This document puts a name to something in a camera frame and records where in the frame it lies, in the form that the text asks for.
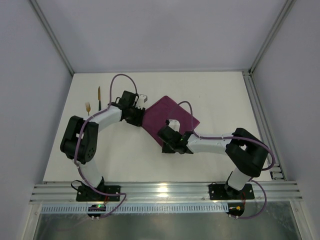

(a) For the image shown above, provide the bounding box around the right controller board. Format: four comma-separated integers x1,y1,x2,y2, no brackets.
226,204,245,220

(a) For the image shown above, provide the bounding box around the gold fork black handle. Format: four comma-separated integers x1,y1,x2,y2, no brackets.
85,102,91,116

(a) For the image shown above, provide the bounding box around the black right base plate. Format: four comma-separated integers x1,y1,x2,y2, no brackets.
208,182,255,200

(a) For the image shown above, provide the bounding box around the aluminium right side rail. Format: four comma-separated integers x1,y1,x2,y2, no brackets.
242,70,287,181

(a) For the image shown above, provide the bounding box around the gold knife black handle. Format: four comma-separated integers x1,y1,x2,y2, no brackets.
97,86,102,111

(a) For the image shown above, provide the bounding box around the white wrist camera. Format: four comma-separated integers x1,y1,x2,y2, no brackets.
136,94,148,106
165,119,181,132

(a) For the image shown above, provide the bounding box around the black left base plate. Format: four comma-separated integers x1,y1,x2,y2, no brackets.
76,183,122,202

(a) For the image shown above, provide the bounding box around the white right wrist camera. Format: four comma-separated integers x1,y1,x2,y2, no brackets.
165,119,181,132

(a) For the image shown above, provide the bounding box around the left corner frame post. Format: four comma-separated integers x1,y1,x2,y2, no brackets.
28,0,75,77

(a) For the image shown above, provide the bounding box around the aluminium front rail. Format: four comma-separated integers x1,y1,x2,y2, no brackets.
29,181,303,204

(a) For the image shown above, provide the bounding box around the left controller board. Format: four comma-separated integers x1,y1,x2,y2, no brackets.
87,204,106,220

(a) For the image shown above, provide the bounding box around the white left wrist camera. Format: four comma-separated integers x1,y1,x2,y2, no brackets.
136,94,148,106

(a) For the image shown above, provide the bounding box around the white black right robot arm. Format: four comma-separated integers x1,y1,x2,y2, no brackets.
157,125,276,199

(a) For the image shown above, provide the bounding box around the right corner frame post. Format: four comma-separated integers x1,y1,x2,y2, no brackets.
248,0,296,75

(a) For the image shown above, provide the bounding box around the controller board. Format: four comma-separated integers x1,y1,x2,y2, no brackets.
87,204,106,220
226,204,245,220

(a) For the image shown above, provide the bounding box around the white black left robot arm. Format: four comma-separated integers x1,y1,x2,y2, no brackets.
60,90,148,194

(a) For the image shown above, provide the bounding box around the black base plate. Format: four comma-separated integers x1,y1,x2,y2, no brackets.
76,183,122,202
208,182,255,200

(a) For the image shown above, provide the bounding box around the slotted grey cable duct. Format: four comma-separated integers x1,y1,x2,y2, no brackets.
40,202,228,214

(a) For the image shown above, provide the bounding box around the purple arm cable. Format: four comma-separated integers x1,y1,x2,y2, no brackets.
177,101,276,221
73,74,140,221

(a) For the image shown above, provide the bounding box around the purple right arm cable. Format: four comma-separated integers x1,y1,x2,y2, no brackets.
177,101,276,221

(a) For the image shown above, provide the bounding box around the aluminium rail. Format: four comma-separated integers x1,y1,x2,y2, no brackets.
29,181,303,204
242,70,287,181

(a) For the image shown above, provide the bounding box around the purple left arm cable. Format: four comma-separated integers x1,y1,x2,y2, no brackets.
73,74,140,221

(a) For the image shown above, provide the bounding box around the purple cloth napkin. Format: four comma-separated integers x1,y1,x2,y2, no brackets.
142,95,192,147

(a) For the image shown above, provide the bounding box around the corner frame post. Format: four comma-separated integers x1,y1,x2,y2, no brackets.
28,0,75,77
248,0,296,75

